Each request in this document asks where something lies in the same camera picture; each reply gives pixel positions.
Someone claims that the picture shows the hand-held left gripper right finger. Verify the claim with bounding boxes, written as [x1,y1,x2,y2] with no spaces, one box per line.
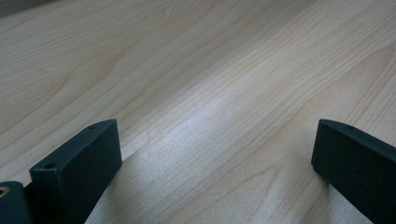
[310,119,396,224]

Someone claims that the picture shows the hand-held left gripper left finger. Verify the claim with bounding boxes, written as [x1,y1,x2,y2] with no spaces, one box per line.
[29,119,123,224]

